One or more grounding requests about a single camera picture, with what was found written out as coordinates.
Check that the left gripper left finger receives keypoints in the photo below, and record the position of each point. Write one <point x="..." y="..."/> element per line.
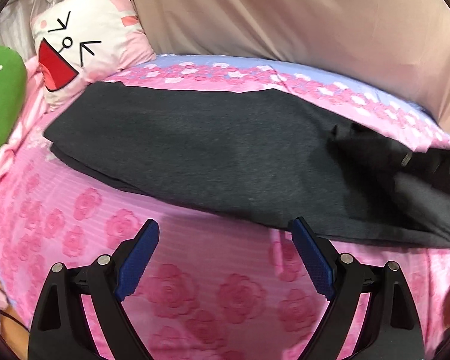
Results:
<point x="60" y="328"/>

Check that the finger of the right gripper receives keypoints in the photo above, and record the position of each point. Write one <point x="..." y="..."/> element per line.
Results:
<point x="363" y="152"/>

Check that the silver grey curtain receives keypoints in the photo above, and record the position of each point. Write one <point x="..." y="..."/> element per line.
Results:
<point x="15" y="24"/>

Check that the dark grey pants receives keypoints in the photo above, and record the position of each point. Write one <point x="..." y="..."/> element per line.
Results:
<point x="261" y="156"/>

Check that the beige curtain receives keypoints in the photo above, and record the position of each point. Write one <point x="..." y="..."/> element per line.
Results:
<point x="399" y="46"/>

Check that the white cartoon face pillow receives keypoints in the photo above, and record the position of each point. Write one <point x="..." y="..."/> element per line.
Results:
<point x="79" y="42"/>

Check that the green plush pillow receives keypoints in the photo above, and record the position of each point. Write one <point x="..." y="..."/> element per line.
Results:
<point x="13" y="77"/>

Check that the pink rose bed sheet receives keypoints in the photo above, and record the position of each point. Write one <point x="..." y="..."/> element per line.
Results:
<point x="215" y="288"/>

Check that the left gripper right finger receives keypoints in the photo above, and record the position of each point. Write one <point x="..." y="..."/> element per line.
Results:
<point x="391" y="327"/>

